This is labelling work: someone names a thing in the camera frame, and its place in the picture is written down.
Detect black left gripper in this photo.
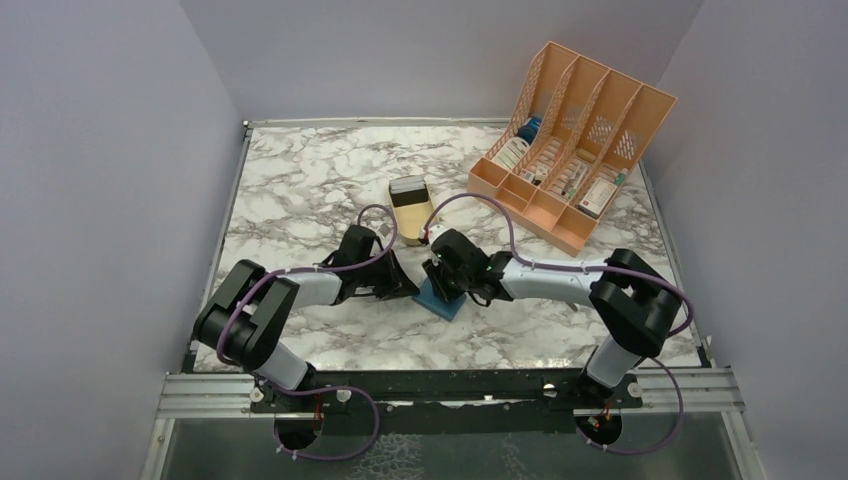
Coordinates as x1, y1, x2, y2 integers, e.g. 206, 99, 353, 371
355, 247, 420, 299

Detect blue card holder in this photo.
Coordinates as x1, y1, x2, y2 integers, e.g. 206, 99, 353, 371
412, 279, 467, 321

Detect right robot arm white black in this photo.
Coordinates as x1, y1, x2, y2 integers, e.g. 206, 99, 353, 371
422, 226, 682, 407

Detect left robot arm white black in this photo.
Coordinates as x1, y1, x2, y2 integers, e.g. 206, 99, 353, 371
192, 225, 419, 411

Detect stack of cards in tray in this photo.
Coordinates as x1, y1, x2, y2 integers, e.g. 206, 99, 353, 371
389, 175, 426, 195

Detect beige oval tray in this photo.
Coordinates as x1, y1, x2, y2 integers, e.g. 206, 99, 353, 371
390, 182, 434, 246

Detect white box in organizer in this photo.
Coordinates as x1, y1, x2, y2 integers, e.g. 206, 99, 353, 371
491, 136, 530, 170

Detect small items in organizer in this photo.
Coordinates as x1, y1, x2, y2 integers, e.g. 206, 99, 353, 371
519, 163, 550, 186

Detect red white medicine box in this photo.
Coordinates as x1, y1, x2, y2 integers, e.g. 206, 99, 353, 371
577, 178, 618, 219

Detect blue bottle in organizer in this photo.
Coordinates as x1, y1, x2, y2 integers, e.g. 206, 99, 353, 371
515, 116, 542, 145

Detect orange file organizer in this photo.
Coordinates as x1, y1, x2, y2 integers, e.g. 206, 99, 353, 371
467, 42, 677, 256

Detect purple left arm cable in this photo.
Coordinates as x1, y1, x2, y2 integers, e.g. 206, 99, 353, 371
215, 203, 399, 367

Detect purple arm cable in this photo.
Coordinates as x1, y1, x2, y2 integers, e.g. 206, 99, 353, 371
215, 203, 399, 367
423, 193, 696, 339

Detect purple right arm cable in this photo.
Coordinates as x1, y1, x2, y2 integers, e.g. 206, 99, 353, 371
423, 193, 696, 339

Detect black mounting rail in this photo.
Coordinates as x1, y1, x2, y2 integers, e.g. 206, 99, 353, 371
250, 368, 643, 436

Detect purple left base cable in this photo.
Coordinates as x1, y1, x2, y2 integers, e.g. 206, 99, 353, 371
273, 386, 384, 464

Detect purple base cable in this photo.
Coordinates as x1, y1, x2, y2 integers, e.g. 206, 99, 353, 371
273, 386, 384, 464
573, 357, 687, 460

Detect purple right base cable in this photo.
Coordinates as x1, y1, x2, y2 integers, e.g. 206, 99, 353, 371
573, 357, 687, 460

